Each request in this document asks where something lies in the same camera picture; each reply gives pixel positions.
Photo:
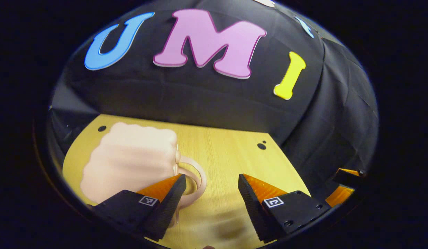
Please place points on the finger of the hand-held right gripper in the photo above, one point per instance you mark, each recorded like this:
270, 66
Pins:
340, 196
348, 178

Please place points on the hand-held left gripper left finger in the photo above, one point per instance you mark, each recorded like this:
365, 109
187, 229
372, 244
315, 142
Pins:
169, 211

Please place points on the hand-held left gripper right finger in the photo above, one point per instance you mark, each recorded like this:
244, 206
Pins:
255, 211

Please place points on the pink suitcase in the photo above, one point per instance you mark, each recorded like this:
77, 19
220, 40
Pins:
130, 159

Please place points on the black backdrop cloth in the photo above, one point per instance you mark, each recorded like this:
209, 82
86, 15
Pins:
200, 100

